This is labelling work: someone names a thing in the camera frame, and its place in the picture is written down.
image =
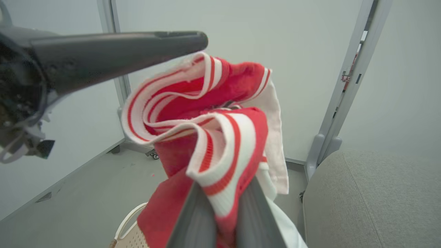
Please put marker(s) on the small caster wheel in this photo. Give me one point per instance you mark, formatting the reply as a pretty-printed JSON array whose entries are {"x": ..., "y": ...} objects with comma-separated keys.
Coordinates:
[{"x": 154, "y": 154}]

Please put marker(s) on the grey partition frame post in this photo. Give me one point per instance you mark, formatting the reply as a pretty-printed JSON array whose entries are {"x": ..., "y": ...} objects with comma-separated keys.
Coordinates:
[
  {"x": 348, "y": 86},
  {"x": 115, "y": 51}
]

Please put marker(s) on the red white striped garment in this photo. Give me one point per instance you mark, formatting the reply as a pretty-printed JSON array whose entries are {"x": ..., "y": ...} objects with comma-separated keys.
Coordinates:
[{"x": 206, "y": 120}]

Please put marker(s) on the beige laundry basket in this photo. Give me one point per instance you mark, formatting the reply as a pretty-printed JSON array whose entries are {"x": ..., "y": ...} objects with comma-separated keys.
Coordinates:
[{"x": 129, "y": 230}]

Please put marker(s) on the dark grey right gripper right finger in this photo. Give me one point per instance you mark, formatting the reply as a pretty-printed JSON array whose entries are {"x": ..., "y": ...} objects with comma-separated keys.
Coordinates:
[{"x": 256, "y": 220}]

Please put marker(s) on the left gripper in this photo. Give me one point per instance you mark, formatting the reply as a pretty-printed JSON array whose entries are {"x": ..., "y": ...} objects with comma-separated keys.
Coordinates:
[{"x": 17, "y": 89}]

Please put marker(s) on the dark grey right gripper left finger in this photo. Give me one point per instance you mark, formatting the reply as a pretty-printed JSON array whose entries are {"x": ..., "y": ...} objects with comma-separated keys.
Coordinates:
[{"x": 193, "y": 224}]

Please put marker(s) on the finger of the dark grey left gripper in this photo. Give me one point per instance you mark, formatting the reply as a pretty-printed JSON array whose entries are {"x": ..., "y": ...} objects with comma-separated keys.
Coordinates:
[{"x": 113, "y": 57}]

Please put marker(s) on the grey fabric sofa seat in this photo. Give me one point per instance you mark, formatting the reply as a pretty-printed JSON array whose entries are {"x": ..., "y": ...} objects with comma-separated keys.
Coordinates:
[{"x": 375, "y": 203}]

